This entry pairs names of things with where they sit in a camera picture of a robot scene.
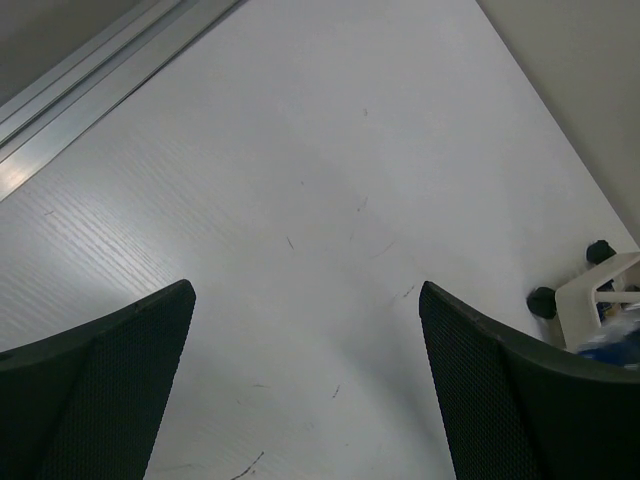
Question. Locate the cream two-tier shelf cart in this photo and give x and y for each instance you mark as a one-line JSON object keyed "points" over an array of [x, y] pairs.
{"points": [[608, 287]]}

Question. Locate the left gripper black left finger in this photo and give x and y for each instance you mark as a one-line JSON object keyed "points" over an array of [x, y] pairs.
{"points": [[88, 403]]}

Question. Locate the spaghetti bag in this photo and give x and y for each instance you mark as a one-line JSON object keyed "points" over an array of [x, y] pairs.
{"points": [[616, 341]]}

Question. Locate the aluminium table edge rail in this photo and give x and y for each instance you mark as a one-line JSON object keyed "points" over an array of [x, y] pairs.
{"points": [[66, 64]]}

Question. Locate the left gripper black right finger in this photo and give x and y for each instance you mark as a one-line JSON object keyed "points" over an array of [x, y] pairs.
{"points": [[514, 407]]}

